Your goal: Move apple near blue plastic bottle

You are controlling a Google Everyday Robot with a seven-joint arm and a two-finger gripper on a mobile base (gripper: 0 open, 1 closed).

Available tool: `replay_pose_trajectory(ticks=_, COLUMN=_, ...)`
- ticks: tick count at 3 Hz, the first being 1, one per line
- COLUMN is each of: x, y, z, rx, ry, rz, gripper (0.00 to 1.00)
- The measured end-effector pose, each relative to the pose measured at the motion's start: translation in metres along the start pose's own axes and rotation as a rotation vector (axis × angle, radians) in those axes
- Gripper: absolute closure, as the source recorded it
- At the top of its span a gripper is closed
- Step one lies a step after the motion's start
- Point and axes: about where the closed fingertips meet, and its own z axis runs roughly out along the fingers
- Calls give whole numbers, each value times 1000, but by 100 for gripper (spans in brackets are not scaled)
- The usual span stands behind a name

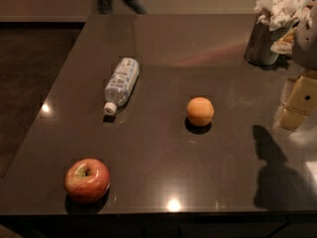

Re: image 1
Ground red apple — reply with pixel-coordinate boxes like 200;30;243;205
64;159;110;204

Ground metal cup container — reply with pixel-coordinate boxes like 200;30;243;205
244;23;290;66

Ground orange fruit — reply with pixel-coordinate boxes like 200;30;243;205
186;97;214;127

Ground white crumpled napkins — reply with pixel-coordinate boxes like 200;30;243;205
254;0;314;31

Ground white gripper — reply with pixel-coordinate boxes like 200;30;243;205
275;4;317;131

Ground blue plastic water bottle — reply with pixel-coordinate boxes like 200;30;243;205
103;58;140;116

